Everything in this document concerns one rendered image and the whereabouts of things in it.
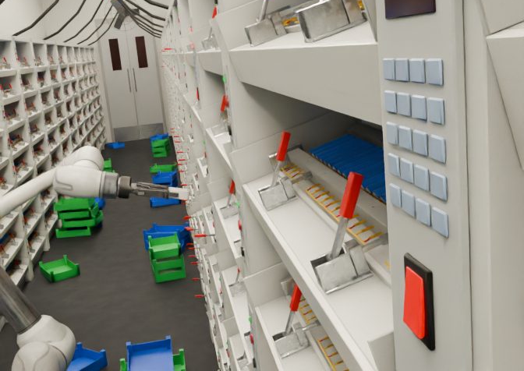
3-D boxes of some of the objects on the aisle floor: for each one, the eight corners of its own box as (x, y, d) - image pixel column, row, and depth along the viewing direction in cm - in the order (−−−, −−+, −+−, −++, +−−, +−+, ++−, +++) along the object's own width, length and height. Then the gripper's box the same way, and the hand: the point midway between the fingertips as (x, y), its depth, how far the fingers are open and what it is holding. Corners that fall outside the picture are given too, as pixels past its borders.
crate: (58, 395, 284) (54, 379, 283) (31, 384, 296) (28, 369, 294) (107, 365, 308) (105, 350, 306) (81, 356, 320) (79, 341, 318)
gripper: (118, 192, 218) (185, 199, 222) (115, 203, 202) (188, 210, 207) (121, 171, 217) (189, 179, 221) (118, 180, 201) (191, 189, 206)
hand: (178, 193), depth 213 cm, fingers open, 3 cm apart
